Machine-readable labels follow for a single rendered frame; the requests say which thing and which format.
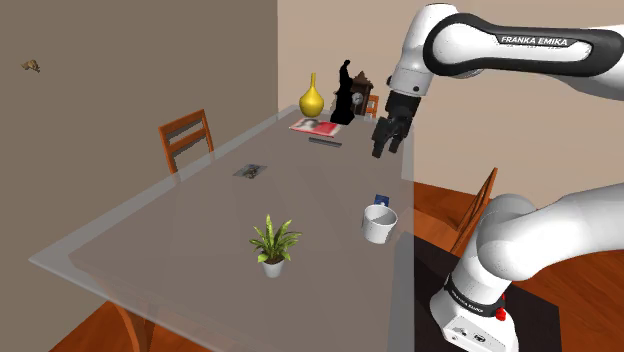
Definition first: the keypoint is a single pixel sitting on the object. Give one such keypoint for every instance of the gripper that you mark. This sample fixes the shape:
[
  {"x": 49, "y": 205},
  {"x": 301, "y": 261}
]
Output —
[{"x": 402, "y": 106}]

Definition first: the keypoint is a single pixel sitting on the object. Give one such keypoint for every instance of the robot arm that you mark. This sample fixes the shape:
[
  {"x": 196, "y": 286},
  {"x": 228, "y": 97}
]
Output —
[{"x": 516, "y": 234}]

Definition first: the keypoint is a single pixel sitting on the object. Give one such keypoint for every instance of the brown mantel clock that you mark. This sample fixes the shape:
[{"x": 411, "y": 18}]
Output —
[{"x": 363, "y": 92}]

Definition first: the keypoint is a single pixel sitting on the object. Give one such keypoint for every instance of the black figure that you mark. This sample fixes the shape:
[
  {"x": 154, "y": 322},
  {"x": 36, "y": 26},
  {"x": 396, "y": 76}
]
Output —
[{"x": 344, "y": 102}]

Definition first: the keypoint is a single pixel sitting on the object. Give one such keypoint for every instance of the small blue box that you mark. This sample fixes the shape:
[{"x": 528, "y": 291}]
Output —
[{"x": 381, "y": 199}]

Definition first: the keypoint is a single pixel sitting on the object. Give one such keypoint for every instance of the dark grey remote control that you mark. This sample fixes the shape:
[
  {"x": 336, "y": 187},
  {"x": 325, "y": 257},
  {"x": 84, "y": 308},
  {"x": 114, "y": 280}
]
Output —
[{"x": 325, "y": 142}]

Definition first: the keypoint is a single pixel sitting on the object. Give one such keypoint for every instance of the red book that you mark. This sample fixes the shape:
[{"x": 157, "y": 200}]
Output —
[{"x": 317, "y": 128}]

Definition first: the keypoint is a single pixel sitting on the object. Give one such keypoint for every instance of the yellow vase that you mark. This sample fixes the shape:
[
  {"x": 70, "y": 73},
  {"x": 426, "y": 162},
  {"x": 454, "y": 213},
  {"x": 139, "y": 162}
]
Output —
[{"x": 311, "y": 102}]

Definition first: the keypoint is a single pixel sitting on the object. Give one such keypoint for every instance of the white cup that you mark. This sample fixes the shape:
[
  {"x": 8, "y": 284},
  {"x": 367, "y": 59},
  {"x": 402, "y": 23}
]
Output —
[{"x": 378, "y": 229}]

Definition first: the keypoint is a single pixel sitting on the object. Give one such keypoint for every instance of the flat grey tablet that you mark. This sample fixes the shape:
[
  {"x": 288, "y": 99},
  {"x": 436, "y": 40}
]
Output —
[{"x": 249, "y": 170}]

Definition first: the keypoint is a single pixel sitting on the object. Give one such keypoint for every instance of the green plant in white pot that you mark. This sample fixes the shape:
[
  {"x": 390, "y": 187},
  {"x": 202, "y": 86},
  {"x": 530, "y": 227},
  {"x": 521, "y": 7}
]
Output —
[{"x": 273, "y": 244}]

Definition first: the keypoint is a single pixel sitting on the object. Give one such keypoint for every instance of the glass dining table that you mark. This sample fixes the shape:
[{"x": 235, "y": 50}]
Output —
[{"x": 195, "y": 234}]

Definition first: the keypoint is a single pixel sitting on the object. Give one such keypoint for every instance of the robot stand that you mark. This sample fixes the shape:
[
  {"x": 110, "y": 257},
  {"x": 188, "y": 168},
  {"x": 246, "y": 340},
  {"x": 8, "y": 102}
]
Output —
[{"x": 534, "y": 312}]

